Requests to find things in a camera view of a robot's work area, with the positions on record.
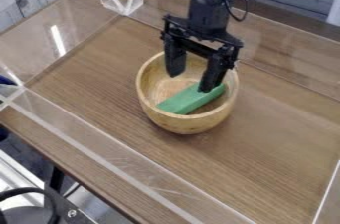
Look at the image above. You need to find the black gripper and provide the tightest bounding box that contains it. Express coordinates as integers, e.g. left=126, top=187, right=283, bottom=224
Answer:
left=162, top=15, right=243, bottom=93

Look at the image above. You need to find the green rectangular block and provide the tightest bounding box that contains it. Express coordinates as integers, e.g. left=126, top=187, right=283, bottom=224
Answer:
left=158, top=83, right=226, bottom=115

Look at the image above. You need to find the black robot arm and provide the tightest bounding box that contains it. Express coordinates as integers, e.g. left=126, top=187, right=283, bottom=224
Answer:
left=162, top=0, right=243, bottom=93

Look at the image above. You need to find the brown wooden bowl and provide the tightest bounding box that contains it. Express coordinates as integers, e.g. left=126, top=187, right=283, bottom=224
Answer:
left=137, top=52, right=239, bottom=134

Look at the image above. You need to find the black table leg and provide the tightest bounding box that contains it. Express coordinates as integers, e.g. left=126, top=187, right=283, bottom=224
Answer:
left=50, top=167, right=66, bottom=192

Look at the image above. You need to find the clear acrylic tray wall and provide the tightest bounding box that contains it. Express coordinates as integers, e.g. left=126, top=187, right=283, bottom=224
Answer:
left=0, top=0, right=340, bottom=224

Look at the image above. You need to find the black metal bracket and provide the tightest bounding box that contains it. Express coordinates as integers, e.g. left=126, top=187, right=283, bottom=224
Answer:
left=45, top=187, right=99, bottom=224

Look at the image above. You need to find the black cable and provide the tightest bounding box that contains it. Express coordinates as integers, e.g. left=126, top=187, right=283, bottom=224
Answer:
left=0, top=186, right=62, bottom=224

